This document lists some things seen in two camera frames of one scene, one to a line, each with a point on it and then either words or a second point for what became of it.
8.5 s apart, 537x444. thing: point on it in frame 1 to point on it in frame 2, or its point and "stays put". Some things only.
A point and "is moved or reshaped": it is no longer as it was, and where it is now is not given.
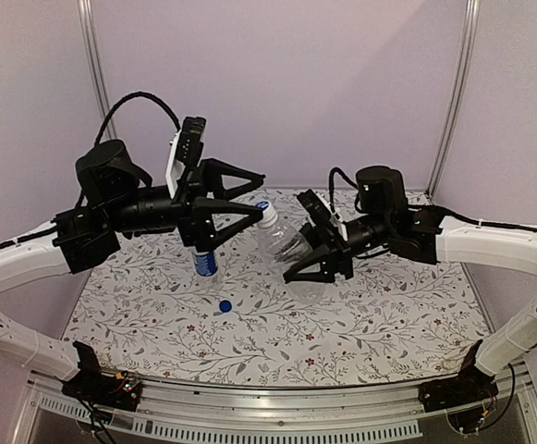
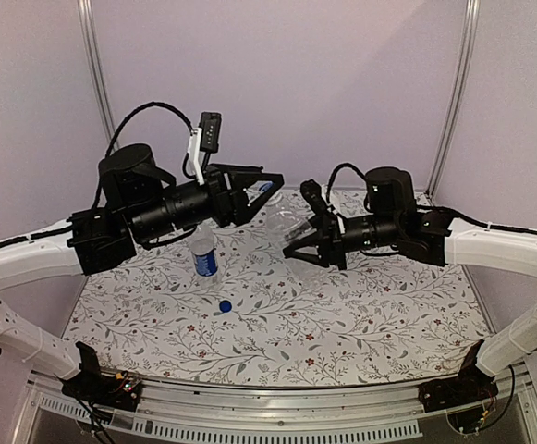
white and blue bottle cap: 270,216 to 265,186
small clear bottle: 286,247 is moved or reshaped
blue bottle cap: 225,306 stays put
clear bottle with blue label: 205,264 stays put
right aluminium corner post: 472,16 stays put
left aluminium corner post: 88,18 stays put
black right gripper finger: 326,262 to 317,240
